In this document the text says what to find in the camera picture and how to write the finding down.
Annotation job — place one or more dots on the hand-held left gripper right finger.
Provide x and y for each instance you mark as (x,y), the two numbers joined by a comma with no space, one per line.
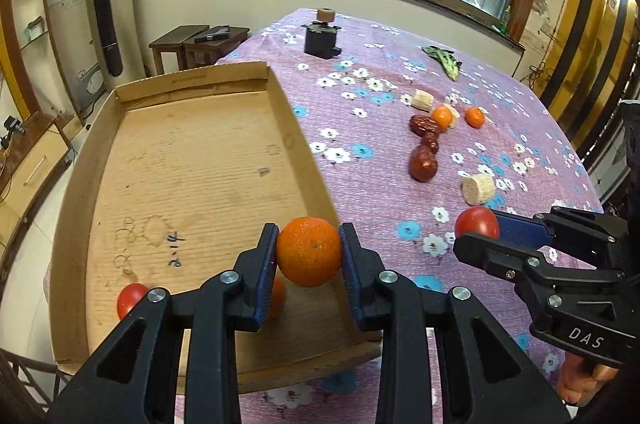
(350,276)

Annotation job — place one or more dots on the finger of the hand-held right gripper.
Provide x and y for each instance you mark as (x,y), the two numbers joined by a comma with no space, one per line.
(492,254)
(520,229)

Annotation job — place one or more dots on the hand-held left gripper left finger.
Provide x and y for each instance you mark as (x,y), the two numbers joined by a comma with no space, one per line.
(267,276)

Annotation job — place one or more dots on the red tomato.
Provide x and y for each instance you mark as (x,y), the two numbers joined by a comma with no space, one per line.
(475,224)
(130,300)

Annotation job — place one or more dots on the large orange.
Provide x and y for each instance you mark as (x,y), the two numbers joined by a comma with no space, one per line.
(309,251)

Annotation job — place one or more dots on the pale corn cob piece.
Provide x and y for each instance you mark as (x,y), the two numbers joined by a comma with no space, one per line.
(455,114)
(421,100)
(477,190)

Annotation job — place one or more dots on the red date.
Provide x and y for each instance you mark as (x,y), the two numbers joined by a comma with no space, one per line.
(425,125)
(431,144)
(424,164)

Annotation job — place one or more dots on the small orange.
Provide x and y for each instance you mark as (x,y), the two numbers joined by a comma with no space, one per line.
(441,117)
(475,117)

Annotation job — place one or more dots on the cardboard tray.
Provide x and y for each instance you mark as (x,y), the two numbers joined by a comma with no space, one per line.
(190,164)

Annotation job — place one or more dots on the person's right hand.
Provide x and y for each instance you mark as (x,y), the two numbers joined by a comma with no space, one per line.
(577,381)

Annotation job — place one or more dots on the green leafy vegetable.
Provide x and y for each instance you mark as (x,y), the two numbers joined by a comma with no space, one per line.
(442,59)

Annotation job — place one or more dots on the green bottle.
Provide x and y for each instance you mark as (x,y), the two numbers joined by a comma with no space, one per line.
(505,22)

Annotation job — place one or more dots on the black cylinder with cork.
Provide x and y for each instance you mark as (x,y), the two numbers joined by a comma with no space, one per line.
(320,42)

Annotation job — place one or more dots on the black remote control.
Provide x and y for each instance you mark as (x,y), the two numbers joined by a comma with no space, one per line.
(212,35)

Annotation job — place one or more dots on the brown spool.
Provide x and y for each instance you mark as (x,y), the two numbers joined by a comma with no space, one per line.
(325,14)

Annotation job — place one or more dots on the low wooden cabinet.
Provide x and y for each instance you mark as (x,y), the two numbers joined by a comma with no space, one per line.
(25,169)

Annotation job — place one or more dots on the dark wooden chair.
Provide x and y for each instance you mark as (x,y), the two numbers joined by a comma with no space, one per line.
(20,384)

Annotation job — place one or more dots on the small black device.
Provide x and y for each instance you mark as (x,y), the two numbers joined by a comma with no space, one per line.
(12,125)

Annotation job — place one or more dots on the green white box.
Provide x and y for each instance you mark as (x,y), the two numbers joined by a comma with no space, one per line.
(35,29)

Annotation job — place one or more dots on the gold black door frame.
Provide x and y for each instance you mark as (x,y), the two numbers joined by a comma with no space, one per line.
(600,54)

